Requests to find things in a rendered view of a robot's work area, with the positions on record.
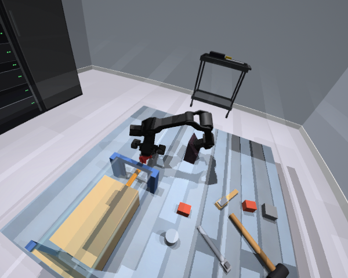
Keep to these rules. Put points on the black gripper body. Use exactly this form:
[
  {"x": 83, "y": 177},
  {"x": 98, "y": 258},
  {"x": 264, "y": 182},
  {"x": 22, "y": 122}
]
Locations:
[{"x": 160, "y": 149}]

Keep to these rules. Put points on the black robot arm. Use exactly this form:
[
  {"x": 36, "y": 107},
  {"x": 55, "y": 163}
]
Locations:
[{"x": 152, "y": 125}]

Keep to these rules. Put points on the grey cylinder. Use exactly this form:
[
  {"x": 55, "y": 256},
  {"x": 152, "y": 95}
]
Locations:
[{"x": 171, "y": 237}]

